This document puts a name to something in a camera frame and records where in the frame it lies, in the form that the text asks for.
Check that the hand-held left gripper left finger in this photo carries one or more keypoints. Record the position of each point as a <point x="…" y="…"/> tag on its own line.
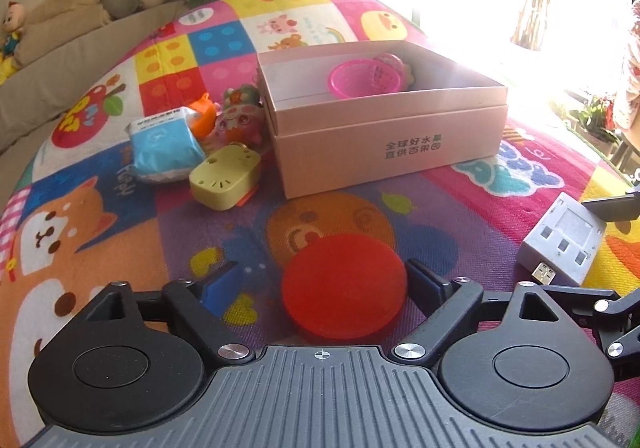
<point x="220" y="290"/>

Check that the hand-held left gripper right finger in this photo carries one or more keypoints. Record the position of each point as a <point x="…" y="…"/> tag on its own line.
<point x="424" y="280"/>

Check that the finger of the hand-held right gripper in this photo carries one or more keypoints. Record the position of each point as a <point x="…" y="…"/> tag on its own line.
<point x="617" y="323"/>
<point x="617" y="208"/>

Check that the grey power socket adapter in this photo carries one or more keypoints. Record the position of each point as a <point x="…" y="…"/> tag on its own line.
<point x="565" y="233"/>

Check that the red round plastic lid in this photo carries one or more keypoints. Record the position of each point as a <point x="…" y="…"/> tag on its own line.
<point x="345" y="288"/>

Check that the yellow-green cat-shaped case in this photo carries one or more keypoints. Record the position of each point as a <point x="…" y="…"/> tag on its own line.
<point x="225" y="177"/>

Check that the pink cardboard box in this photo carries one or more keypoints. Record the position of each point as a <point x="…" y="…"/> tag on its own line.
<point x="380" y="152"/>

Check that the blue tissue pack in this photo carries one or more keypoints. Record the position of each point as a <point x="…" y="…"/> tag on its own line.
<point x="160" y="147"/>

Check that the orange toy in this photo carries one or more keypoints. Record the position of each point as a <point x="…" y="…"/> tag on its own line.
<point x="202" y="120"/>

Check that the colourful plush toy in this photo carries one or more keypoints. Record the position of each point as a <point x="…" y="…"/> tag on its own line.
<point x="240" y="120"/>

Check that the colourful cartoon play mat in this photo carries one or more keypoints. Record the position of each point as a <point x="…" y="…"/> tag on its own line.
<point x="175" y="228"/>

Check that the flowering potted plant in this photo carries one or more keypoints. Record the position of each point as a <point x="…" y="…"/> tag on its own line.
<point x="597" y="120"/>

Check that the pink floral cloth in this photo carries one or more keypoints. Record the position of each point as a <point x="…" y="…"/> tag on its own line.
<point x="629" y="67"/>

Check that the pink plastic basket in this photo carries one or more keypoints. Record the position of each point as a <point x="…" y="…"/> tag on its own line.
<point x="350" y="80"/>

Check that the pink round toy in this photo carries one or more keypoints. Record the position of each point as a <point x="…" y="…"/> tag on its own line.
<point x="395" y="60"/>

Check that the beige sofa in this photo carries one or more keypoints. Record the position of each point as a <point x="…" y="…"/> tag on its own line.
<point x="75" y="47"/>

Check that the beige pillow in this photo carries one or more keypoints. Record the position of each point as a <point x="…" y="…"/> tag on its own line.
<point x="60" y="17"/>

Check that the cartoon boy doll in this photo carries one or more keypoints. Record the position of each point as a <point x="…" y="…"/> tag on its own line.
<point x="12" y="22"/>

